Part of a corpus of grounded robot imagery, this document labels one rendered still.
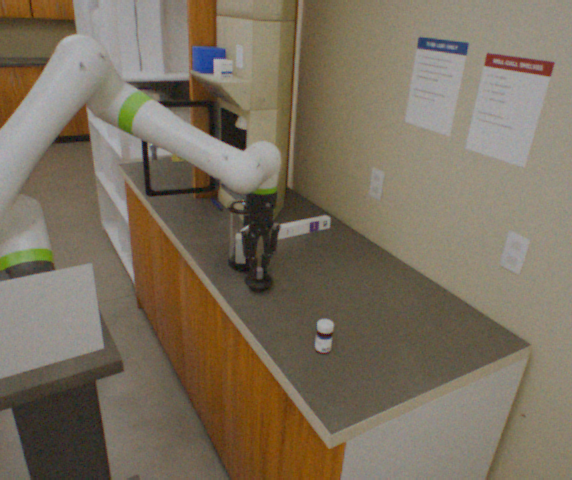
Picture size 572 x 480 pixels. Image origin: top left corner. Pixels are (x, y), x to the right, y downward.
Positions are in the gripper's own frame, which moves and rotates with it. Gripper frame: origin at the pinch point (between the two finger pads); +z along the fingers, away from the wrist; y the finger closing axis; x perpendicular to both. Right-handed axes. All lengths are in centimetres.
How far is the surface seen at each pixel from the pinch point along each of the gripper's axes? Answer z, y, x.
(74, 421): 28, 59, 14
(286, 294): 7.6, -6.3, 7.7
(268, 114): -38, -23, -44
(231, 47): -59, -14, -61
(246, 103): -42, -13, -44
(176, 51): -46, -27, -183
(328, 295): 7.7, -18.6, 13.4
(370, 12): -74, -59, -37
